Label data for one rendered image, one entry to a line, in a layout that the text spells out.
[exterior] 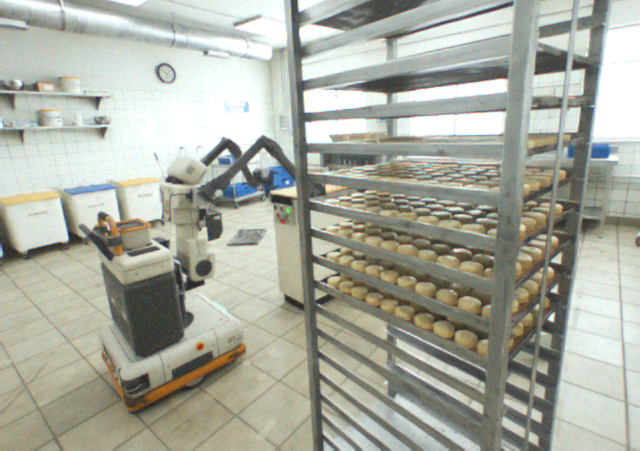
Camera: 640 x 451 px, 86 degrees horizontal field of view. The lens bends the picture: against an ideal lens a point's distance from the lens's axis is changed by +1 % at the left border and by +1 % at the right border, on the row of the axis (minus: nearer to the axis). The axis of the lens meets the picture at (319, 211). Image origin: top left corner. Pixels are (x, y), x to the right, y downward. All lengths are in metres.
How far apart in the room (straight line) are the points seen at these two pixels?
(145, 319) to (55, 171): 4.30
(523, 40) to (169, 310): 1.84
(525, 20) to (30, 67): 5.86
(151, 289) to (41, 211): 3.57
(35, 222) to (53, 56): 2.27
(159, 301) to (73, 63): 4.75
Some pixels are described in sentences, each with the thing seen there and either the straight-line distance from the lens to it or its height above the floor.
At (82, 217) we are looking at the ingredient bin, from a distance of 5.52.
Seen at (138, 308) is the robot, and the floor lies 0.56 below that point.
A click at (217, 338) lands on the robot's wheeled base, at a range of 2.18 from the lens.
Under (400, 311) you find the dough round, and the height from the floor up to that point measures 0.88.
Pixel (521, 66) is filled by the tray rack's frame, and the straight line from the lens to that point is 0.68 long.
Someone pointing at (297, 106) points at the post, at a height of 1.44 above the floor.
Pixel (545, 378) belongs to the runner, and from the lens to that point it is 1.36.
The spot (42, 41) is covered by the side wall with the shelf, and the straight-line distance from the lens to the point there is 6.22.
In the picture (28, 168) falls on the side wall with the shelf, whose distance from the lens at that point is 6.00.
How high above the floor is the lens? 1.38
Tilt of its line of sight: 14 degrees down
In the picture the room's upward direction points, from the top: 3 degrees counter-clockwise
